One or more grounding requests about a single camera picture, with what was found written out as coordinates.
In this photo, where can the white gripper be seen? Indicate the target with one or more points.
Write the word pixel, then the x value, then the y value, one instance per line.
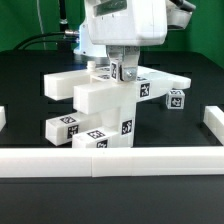
pixel 126 24

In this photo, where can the white chair seat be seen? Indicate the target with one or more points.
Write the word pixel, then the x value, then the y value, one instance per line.
pixel 121 119

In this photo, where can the white tagged cube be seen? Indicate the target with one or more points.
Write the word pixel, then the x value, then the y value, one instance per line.
pixel 115 70
pixel 175 99

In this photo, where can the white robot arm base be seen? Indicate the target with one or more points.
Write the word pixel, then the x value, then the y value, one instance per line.
pixel 85 46

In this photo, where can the white U-shaped obstacle fence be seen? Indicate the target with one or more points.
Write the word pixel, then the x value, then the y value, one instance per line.
pixel 59 162

